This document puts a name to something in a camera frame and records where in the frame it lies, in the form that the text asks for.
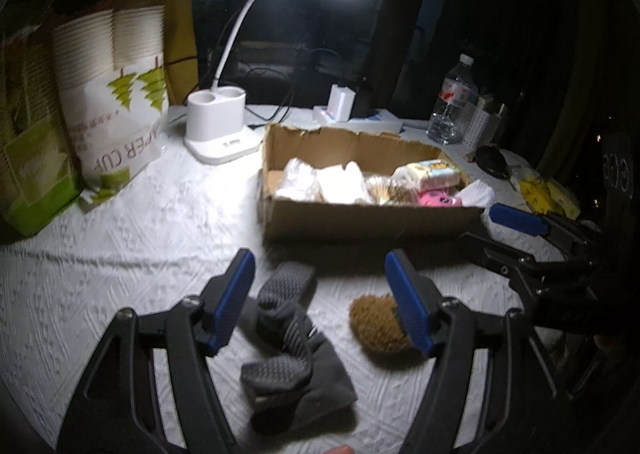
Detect brown plush toy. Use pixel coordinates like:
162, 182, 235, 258
348, 293, 416, 358

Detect pink soft toy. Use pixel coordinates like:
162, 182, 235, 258
418, 189, 462, 208

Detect grey knit gloves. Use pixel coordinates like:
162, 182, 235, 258
239, 262, 357, 434

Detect clear plastic bag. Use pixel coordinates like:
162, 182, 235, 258
364, 175, 418, 206

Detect tissue pack with cartoon print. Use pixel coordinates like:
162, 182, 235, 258
392, 159, 461, 192

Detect white soft cloth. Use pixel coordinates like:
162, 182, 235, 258
316, 161, 372, 205

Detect bubble wrap bundle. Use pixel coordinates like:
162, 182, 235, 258
274, 158, 322, 203

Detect black round object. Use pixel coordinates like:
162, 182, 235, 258
474, 145, 511, 180

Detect white textured tablecloth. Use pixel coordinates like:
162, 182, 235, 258
0, 104, 566, 454

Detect open cardboard box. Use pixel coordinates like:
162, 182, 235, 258
258, 125, 495, 240

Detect white perforated organizer basket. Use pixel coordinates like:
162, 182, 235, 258
461, 95, 506, 149

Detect clear plastic water bottle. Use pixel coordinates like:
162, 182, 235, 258
427, 54, 478, 145

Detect white desk lamp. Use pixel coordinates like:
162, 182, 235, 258
182, 0, 369, 166

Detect white charger adapter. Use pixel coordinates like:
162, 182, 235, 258
326, 84, 356, 122

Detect green paper cup package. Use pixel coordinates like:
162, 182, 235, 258
1, 26, 81, 237

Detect black charger cable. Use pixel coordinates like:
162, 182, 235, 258
164, 45, 362, 130

